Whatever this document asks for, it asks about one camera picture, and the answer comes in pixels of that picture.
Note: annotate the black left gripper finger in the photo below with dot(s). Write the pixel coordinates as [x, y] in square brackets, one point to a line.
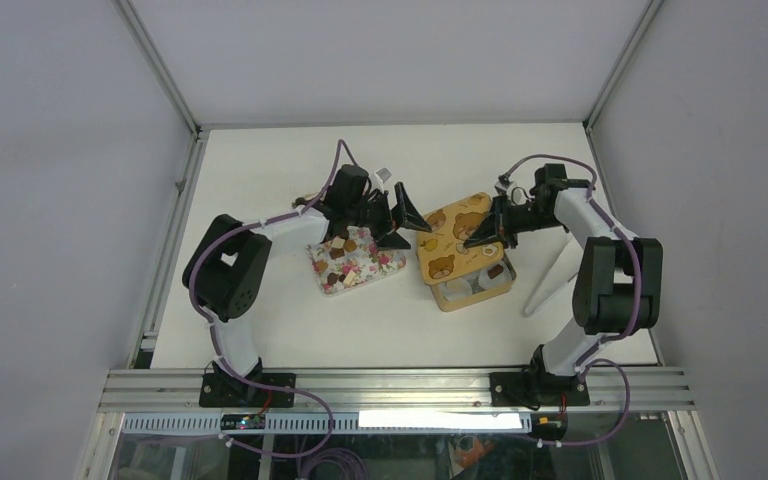
[390, 240]
[405, 214]

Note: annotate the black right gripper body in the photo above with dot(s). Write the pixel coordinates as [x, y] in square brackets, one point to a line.
[523, 218]

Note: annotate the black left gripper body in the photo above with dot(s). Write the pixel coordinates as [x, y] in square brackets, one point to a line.
[375, 215]

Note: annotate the brown rectangular bar chocolate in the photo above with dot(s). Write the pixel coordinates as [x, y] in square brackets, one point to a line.
[495, 271]
[336, 253]

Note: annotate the gold square tin box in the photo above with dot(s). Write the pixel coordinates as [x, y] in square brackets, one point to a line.
[479, 295]

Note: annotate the floral rectangular tray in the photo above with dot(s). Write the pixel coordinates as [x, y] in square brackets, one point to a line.
[370, 263]

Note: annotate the silver square tin lid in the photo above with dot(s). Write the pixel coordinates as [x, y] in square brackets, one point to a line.
[442, 253]

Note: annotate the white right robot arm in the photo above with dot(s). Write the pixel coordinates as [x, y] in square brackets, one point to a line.
[617, 287]

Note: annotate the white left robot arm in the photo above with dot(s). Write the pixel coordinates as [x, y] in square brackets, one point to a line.
[224, 275]

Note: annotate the caramel ridged round chocolate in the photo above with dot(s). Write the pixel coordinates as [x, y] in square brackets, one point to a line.
[350, 245]

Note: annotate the white rectangular chocolate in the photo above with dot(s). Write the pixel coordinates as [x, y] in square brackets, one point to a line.
[349, 279]

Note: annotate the white paper cup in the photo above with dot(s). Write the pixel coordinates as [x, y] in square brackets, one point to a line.
[456, 289]
[487, 284]

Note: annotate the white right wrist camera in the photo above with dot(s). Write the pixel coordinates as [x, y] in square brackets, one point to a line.
[504, 185]

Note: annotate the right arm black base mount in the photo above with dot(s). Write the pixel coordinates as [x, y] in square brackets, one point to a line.
[532, 386]

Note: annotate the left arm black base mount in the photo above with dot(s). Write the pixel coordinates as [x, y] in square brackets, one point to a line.
[220, 390]

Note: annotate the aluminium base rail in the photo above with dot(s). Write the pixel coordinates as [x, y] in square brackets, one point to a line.
[455, 389]

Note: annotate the white slotted cable duct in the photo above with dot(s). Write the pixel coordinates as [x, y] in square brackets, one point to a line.
[409, 421]

